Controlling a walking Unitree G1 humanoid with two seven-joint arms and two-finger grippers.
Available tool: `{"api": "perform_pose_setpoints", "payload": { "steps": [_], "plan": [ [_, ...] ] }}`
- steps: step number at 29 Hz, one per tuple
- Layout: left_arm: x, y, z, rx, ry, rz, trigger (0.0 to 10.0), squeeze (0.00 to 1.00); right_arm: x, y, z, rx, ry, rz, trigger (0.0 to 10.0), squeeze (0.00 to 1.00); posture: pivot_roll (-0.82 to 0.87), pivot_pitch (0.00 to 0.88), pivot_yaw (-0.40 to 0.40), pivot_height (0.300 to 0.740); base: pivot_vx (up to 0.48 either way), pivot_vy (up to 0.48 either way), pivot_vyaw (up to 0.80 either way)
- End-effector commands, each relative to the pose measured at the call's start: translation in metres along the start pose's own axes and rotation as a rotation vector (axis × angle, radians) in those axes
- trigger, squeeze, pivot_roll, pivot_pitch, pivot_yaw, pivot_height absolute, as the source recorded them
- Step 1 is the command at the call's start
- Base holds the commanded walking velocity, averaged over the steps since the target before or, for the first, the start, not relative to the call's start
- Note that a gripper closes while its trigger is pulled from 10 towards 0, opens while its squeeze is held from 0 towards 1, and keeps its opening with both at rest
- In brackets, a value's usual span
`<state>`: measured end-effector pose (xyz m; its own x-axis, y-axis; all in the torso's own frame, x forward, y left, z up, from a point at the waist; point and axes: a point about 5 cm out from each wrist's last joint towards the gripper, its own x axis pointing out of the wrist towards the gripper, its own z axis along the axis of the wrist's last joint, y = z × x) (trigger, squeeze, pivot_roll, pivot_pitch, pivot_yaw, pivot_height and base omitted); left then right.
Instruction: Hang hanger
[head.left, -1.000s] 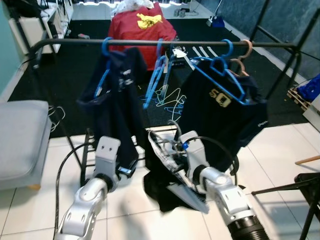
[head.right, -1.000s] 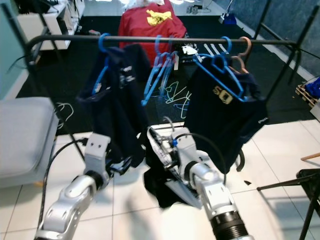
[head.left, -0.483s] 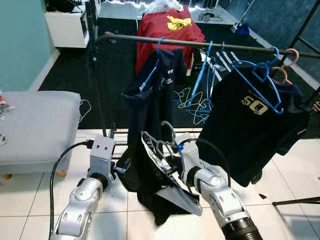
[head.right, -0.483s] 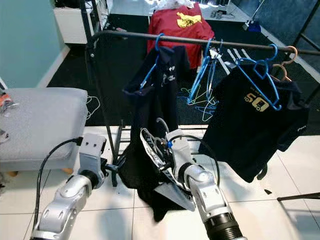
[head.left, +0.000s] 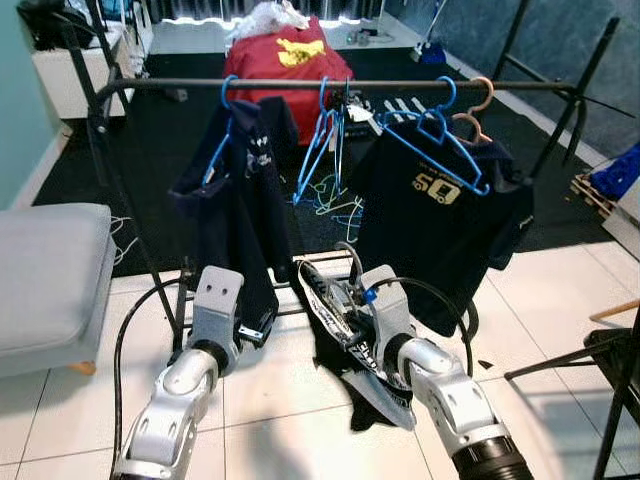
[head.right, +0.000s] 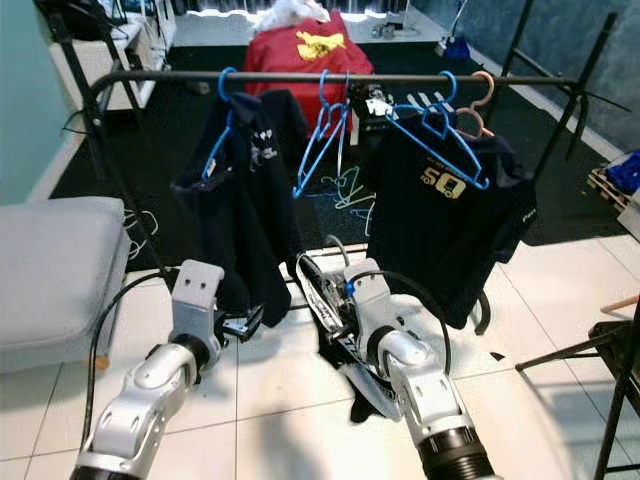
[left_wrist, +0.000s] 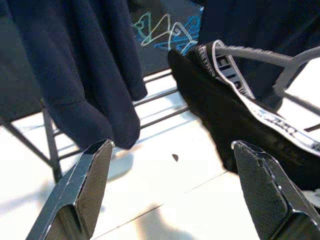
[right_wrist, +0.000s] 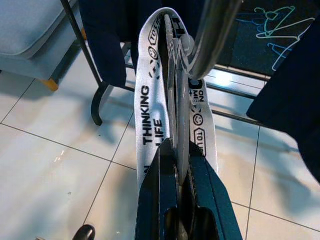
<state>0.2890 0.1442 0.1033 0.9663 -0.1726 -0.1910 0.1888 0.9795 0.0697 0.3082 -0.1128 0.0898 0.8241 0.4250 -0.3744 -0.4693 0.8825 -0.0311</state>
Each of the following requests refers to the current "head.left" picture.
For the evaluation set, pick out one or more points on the black shorts lettered waistband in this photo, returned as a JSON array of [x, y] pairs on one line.
[[380, 395]]

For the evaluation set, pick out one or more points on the navy polo shirt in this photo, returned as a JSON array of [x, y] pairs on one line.
[[235, 220]]

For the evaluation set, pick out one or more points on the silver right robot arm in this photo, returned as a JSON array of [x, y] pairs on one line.
[[450, 400]]

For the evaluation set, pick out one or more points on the white thin hanger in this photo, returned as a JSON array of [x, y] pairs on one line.
[[340, 195]]

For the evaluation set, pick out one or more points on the peach plastic hanger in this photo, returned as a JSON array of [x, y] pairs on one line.
[[487, 95]]

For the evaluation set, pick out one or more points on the black gold print t-shirt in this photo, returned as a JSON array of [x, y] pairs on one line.
[[430, 250]]

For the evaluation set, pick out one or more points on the grey upholstered ottoman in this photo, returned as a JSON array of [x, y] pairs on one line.
[[50, 280]]

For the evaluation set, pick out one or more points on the black floor mat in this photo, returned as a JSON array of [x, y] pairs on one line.
[[150, 150]]

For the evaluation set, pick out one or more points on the black metal clothes rack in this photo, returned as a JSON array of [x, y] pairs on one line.
[[280, 85]]

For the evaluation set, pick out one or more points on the light wooden stick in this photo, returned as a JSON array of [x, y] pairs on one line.
[[615, 310]]

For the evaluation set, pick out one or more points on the black folding chair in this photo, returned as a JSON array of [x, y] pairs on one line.
[[615, 350]]

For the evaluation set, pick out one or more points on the wooden pallet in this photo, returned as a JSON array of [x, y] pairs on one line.
[[590, 195]]

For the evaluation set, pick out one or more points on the red cloth cover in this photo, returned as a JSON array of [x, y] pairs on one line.
[[250, 70]]

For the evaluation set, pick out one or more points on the yellow cloth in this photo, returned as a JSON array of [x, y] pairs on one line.
[[300, 52]]

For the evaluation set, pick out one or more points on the blue mop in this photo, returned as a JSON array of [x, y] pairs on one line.
[[432, 52]]

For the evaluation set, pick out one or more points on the blue cloth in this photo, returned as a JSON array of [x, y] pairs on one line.
[[618, 172]]

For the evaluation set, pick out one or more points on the white cabinet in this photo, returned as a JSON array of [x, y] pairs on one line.
[[70, 85]]

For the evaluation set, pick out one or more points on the white crumpled plastic bag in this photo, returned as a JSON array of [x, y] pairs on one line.
[[270, 20]]

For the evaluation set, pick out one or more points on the dark curtain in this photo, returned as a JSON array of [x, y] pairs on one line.
[[260, 8]]

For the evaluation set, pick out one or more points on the black backpack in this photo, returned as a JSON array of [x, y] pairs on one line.
[[55, 25]]

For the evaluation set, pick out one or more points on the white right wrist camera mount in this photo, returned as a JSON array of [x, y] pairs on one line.
[[388, 315]]

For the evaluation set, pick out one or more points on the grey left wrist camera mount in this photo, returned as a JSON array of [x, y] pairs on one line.
[[215, 305]]

